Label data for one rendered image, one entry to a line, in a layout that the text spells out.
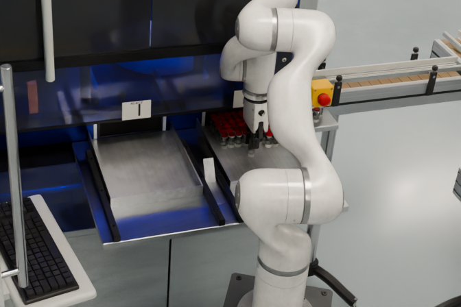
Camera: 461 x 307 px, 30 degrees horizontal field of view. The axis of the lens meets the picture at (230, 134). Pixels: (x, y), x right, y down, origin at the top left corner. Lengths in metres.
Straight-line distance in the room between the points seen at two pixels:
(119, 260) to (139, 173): 0.45
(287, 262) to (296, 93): 0.37
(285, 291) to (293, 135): 0.36
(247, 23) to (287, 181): 0.37
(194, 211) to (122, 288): 0.65
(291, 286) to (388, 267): 1.70
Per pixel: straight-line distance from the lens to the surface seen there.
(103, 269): 2.86
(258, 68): 2.38
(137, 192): 2.42
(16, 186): 1.95
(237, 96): 2.59
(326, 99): 2.67
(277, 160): 2.58
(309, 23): 1.95
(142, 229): 2.29
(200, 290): 3.04
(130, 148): 2.59
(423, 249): 3.77
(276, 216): 1.83
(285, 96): 1.88
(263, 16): 1.94
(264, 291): 1.99
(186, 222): 2.32
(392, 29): 5.57
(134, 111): 2.51
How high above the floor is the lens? 2.35
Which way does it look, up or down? 33 degrees down
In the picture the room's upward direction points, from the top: 5 degrees clockwise
